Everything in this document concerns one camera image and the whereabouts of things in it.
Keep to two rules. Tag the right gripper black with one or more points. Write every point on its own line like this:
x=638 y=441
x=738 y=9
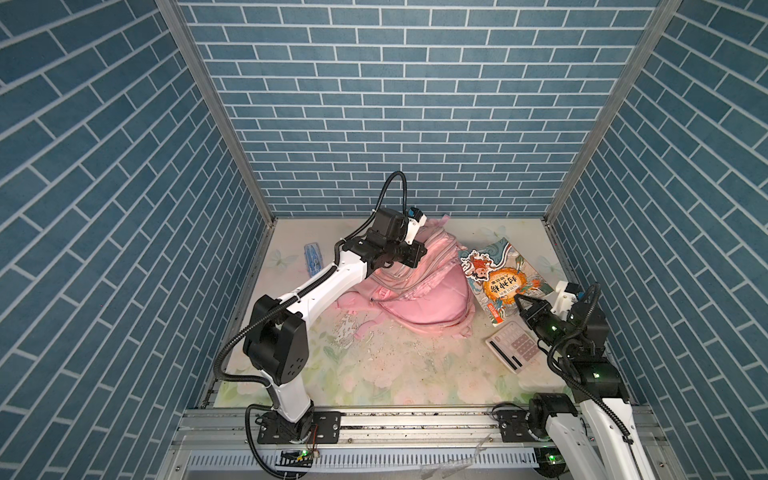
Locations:
x=532 y=314

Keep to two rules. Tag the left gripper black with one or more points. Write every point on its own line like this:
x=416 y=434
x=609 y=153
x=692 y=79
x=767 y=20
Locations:
x=415 y=252

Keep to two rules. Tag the colourful picture book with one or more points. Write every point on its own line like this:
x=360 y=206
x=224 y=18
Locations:
x=496 y=274

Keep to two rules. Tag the pink student backpack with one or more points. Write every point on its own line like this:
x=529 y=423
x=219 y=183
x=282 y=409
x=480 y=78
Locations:
x=432 y=299

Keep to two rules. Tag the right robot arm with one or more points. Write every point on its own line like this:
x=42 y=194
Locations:
x=593 y=428

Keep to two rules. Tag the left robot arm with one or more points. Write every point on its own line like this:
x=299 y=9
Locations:
x=277 y=342

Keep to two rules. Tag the pink white calculator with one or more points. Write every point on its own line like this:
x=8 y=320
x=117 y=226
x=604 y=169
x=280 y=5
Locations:
x=513 y=344

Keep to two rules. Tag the blue clear pencil case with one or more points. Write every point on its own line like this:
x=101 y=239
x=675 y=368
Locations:
x=313 y=258

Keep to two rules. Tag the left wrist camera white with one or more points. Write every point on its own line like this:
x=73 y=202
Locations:
x=416 y=219

